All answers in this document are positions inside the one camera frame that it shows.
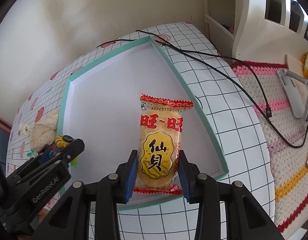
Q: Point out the red yellow rice cracker packet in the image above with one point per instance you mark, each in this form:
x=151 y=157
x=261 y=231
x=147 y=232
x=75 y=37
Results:
x=161 y=126

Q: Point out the teal white shallow box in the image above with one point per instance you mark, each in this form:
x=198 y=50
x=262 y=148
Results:
x=101 y=106

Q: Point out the cream lace cloth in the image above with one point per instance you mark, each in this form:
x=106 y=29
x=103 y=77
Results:
x=44 y=131

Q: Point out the pomegranate grid tablecloth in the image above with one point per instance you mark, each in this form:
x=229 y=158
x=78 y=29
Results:
x=228 y=110

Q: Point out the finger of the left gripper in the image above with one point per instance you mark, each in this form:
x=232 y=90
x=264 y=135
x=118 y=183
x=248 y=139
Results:
x=69 y=153

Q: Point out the white bed frame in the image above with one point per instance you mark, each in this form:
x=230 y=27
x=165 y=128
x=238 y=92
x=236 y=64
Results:
x=257 y=30

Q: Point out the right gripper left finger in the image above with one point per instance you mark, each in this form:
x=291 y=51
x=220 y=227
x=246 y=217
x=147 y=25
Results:
x=127 y=173

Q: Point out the white plastic hair claw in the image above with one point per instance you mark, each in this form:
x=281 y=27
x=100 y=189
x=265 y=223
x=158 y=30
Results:
x=24 y=128

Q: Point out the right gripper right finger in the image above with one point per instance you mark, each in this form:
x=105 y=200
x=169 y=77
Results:
x=191 y=184

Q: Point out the crocheted striped blanket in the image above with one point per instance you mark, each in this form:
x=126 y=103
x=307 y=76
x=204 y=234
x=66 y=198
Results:
x=287 y=139

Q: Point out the white phone stand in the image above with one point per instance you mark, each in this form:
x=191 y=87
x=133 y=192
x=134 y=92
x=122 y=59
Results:
x=287 y=78

